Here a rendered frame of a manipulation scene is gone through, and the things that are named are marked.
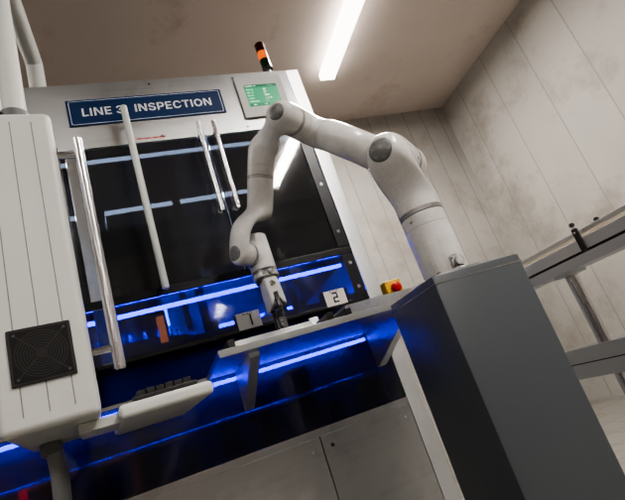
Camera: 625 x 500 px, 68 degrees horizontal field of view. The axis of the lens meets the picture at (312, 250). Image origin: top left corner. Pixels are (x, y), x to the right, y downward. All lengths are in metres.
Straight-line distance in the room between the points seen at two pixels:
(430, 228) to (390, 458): 0.87
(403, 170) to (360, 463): 0.99
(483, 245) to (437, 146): 1.10
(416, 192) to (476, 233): 3.40
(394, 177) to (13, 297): 0.92
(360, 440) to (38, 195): 1.22
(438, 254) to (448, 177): 3.60
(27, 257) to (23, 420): 0.34
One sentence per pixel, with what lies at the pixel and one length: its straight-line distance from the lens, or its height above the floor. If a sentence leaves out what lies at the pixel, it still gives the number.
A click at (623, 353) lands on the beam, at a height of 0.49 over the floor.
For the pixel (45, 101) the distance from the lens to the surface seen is 2.11.
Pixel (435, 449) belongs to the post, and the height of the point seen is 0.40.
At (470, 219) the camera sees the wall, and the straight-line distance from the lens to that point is 4.67.
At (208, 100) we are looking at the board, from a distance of 2.10.
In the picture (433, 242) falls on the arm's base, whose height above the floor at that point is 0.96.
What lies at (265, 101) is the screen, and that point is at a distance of 2.13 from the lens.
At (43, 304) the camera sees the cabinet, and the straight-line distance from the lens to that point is 1.15.
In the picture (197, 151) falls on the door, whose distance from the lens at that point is 1.96.
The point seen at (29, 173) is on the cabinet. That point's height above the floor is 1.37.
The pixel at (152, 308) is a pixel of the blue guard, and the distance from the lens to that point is 1.68.
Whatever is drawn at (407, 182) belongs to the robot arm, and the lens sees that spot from 1.25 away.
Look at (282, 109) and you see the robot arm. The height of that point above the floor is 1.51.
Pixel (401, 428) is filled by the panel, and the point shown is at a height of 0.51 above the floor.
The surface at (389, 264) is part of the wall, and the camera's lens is 4.09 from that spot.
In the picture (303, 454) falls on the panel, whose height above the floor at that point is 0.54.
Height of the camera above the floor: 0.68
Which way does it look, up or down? 17 degrees up
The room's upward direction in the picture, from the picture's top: 19 degrees counter-clockwise
